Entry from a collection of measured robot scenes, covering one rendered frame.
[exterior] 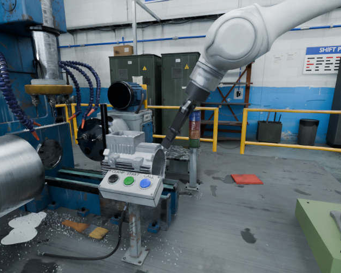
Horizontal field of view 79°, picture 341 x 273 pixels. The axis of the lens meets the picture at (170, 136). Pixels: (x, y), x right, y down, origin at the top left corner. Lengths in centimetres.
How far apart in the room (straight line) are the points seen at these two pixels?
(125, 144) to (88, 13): 696
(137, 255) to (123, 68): 404
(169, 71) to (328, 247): 370
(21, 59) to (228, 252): 117
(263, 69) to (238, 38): 541
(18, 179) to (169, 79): 356
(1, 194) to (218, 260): 66
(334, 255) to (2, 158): 96
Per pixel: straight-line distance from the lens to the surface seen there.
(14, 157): 79
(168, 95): 409
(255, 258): 80
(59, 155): 117
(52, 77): 101
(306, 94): 599
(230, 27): 42
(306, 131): 568
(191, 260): 75
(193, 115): 101
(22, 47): 123
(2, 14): 108
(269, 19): 49
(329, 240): 82
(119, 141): 80
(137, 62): 435
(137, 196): 58
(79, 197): 99
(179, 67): 404
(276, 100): 587
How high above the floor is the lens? 132
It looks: 13 degrees down
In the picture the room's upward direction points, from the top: straight up
